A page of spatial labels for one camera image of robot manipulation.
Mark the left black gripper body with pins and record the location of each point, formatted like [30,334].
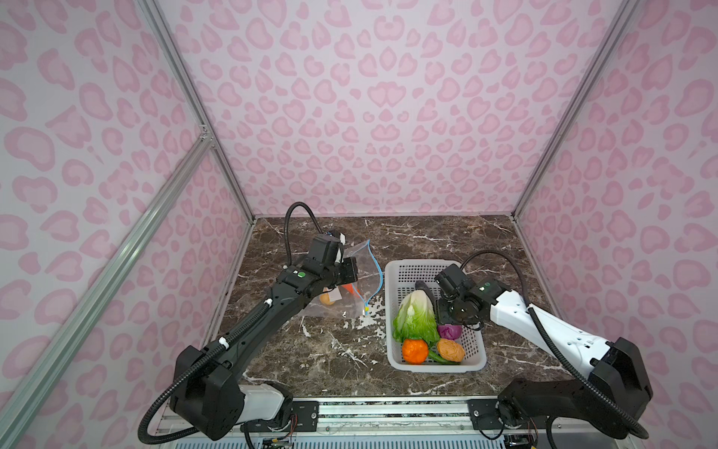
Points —
[345,272]

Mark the orange toy carrot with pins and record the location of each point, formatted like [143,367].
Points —
[353,290]

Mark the brown toy potato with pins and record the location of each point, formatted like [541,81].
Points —
[451,350]

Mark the orange toy tomato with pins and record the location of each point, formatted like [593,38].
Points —
[414,352]

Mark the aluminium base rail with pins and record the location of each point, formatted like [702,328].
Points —
[411,422]

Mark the clear zip top bag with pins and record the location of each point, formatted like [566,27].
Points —
[370,282]

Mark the green white toy cabbage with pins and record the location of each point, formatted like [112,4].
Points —
[416,319]

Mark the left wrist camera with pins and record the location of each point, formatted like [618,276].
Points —
[339,240]

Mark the white plastic basket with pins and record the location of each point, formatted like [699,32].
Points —
[400,277]

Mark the purple toy onion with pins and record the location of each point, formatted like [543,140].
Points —
[450,332]

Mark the aluminium frame strut left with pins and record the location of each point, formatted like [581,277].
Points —
[31,394]

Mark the yellow toy potato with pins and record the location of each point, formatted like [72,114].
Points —
[327,299]

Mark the green toy pepper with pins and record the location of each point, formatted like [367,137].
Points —
[440,360]

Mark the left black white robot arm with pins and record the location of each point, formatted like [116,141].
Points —
[206,391]

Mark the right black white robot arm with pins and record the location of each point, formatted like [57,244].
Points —
[609,386]

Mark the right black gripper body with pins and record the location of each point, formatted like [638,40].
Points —
[452,312]

